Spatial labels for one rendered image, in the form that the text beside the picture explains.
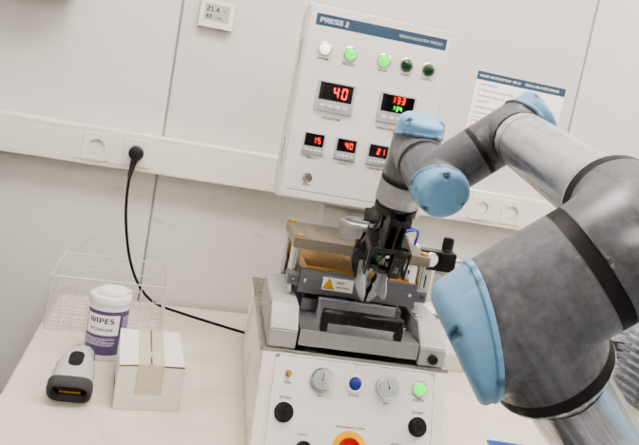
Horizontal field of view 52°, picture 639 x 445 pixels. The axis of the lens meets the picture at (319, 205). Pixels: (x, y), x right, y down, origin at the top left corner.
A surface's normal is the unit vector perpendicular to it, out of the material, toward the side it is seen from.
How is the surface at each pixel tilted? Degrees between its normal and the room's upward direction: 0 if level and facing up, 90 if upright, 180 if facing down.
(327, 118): 90
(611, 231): 60
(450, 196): 110
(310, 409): 65
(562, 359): 98
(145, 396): 91
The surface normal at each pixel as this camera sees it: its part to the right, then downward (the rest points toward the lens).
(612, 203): -0.19, -0.75
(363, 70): 0.13, 0.16
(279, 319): 0.22, -0.64
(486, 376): 0.03, 0.40
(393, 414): 0.19, -0.27
